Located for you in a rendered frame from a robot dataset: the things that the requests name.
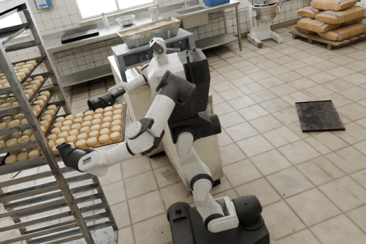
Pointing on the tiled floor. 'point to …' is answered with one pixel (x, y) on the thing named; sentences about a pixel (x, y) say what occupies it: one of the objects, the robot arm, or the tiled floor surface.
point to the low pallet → (328, 39)
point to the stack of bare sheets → (318, 116)
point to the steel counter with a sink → (195, 15)
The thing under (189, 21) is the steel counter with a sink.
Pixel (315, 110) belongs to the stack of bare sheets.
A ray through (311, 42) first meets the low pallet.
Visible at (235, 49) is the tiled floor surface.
